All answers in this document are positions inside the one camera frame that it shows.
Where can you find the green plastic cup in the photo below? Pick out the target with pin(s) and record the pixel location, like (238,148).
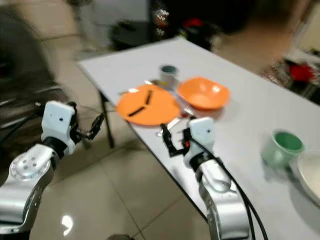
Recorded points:
(282,147)

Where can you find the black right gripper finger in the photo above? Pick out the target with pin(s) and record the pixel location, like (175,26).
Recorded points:
(186,132)
(167,137)

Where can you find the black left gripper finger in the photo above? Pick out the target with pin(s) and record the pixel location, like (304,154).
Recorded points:
(99,123)
(93,136)

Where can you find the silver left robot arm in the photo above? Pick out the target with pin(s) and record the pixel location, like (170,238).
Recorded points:
(25,190)

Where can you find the orange plastic bowl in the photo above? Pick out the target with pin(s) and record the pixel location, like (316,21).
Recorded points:
(202,92)

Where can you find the white plate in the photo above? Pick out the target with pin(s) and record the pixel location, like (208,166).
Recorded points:
(311,177)

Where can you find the silver fork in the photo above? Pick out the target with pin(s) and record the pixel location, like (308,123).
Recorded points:
(187,111)

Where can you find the large red object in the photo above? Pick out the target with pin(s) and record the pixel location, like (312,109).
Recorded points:
(302,72)

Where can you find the black table leg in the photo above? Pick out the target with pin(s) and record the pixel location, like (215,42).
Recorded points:
(107,120)

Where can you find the black standing fan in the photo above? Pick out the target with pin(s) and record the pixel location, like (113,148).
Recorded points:
(25,75)

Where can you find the small red object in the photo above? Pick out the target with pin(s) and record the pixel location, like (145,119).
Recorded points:
(194,23)

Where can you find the orange plastic plate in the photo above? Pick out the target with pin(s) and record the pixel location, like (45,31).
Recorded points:
(155,102)

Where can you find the short black strip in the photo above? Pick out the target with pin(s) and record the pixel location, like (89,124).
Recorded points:
(148,97)

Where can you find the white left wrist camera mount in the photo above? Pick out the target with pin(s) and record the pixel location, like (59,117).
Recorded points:
(57,122)

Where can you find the black low table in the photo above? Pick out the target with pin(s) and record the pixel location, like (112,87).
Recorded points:
(132,35)

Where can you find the grey mug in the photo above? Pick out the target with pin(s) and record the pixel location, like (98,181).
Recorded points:
(168,76)

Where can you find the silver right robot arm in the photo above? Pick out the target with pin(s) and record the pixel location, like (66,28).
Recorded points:
(222,200)

